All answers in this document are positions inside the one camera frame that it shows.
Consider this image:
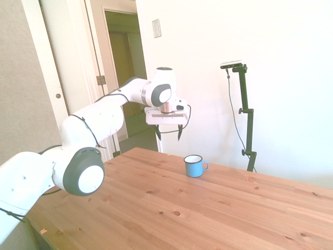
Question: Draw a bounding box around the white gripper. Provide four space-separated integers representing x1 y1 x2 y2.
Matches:
144 105 190 142

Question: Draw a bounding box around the blue enamel mug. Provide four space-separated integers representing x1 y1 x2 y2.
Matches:
183 154 210 179

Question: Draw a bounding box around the brown hallway door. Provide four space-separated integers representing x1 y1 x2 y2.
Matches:
108 31 143 118

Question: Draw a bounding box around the white open door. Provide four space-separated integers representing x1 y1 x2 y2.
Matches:
22 0 121 157

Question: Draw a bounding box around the grey fabric partition panel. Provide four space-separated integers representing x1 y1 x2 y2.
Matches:
0 0 62 167

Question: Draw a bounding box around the black jointed camera stand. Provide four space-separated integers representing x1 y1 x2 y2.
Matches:
232 65 258 172

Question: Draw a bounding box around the white exterior camera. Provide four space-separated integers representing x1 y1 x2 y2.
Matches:
220 59 247 70

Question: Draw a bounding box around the white wall switch plate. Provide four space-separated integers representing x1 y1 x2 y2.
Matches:
151 18 162 39

